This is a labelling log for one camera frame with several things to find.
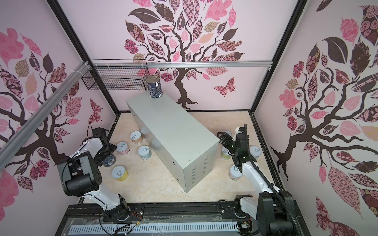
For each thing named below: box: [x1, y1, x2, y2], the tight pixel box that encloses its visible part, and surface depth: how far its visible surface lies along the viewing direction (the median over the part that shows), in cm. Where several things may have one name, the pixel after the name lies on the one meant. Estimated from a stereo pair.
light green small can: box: [220, 146, 232, 160], surface depth 92 cm
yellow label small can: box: [111, 165, 129, 182], surface depth 85 cm
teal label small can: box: [137, 145, 152, 161], surface depth 94 cm
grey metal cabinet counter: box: [126, 93, 221, 193], surface depth 66 cm
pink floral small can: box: [228, 165, 243, 181], surface depth 84 cm
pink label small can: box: [116, 141, 130, 156], surface depth 96 cm
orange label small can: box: [129, 130, 144, 145], surface depth 100 cm
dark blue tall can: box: [145, 74, 163, 99], surface depth 77 cm
